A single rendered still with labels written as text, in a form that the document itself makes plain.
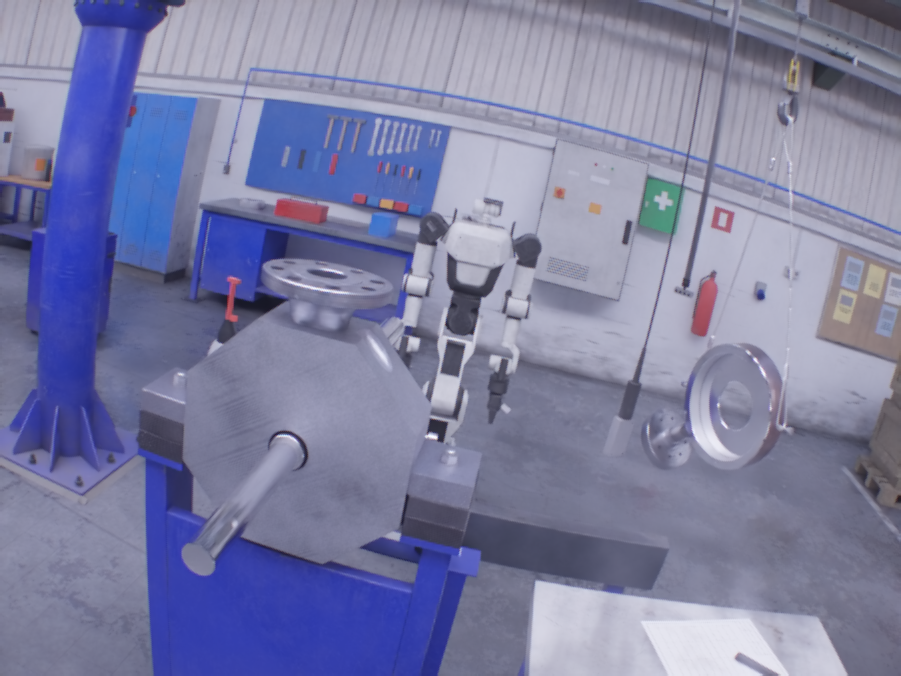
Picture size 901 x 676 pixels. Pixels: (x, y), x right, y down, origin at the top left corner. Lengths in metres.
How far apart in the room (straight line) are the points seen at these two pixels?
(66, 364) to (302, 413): 2.11
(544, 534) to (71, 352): 2.27
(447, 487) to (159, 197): 5.86
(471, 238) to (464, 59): 3.59
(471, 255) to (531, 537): 1.69
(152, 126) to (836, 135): 6.44
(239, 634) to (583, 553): 0.90
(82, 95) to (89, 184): 0.40
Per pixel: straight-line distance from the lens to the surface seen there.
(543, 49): 6.67
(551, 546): 1.93
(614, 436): 2.35
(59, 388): 3.46
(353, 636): 1.71
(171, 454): 1.62
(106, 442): 3.68
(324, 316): 1.42
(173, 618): 1.90
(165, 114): 7.05
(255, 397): 1.47
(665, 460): 2.39
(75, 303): 3.32
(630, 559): 1.96
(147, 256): 7.16
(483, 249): 3.32
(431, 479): 1.44
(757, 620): 1.77
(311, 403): 1.43
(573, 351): 6.74
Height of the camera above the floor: 1.71
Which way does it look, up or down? 14 degrees down
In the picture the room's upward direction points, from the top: 13 degrees clockwise
